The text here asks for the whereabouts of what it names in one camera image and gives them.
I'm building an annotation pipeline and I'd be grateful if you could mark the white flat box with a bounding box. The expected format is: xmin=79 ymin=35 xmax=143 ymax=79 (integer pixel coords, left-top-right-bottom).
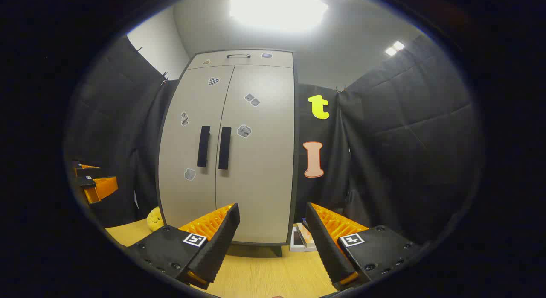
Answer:
xmin=290 ymin=226 xmax=306 ymax=252

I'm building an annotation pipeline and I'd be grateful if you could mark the black door handle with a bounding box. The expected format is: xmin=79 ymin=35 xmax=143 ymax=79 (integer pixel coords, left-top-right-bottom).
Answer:
xmin=218 ymin=126 xmax=232 ymax=170
xmin=197 ymin=126 xmax=211 ymax=168

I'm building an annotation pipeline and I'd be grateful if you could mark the large ceiling light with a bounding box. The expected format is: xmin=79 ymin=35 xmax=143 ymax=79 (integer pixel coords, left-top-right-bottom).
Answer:
xmin=229 ymin=0 xmax=329 ymax=33

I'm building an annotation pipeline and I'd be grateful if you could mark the grey double-door shoe cabinet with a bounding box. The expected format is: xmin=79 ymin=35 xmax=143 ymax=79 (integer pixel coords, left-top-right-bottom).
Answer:
xmin=157 ymin=49 xmax=298 ymax=258

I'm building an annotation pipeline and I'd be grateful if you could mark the yellow plush toy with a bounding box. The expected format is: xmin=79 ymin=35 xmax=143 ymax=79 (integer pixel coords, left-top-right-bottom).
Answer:
xmin=146 ymin=207 xmax=165 ymax=232

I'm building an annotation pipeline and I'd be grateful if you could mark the grey cabinet door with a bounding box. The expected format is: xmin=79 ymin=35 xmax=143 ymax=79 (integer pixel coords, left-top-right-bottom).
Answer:
xmin=158 ymin=65 xmax=235 ymax=230
xmin=215 ymin=64 xmax=296 ymax=245

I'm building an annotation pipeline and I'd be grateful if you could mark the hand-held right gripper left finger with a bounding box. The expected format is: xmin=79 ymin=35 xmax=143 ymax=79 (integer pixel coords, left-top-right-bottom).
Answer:
xmin=124 ymin=203 xmax=241 ymax=290

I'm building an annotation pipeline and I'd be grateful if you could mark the grey cabinet drawer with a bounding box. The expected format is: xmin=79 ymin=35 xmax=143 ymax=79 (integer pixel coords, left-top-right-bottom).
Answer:
xmin=187 ymin=50 xmax=294 ymax=70

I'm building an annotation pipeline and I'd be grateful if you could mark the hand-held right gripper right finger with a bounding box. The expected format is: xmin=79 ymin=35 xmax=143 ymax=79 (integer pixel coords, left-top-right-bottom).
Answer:
xmin=305 ymin=202 xmax=423 ymax=291

